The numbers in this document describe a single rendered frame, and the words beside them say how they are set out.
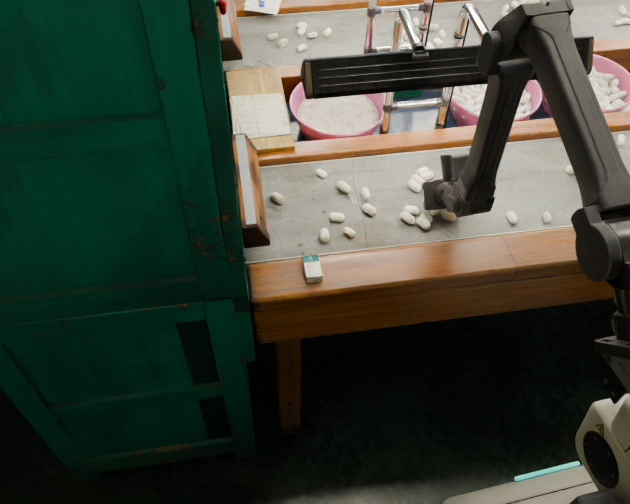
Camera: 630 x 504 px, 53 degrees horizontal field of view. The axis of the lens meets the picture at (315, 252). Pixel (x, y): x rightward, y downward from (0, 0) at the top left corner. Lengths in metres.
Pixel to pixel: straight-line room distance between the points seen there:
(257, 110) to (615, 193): 1.06
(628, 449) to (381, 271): 0.57
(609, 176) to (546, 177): 0.80
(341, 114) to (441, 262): 0.57
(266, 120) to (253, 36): 0.44
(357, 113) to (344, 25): 0.42
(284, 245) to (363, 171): 0.31
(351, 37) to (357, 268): 0.91
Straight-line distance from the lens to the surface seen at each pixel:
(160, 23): 0.84
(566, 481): 1.81
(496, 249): 1.48
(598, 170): 0.92
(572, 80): 0.98
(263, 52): 2.01
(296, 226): 1.49
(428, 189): 1.49
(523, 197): 1.65
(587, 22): 2.34
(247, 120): 1.70
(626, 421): 1.23
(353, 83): 1.35
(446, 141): 1.71
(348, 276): 1.38
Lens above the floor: 1.88
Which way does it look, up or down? 52 degrees down
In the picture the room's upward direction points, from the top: 2 degrees clockwise
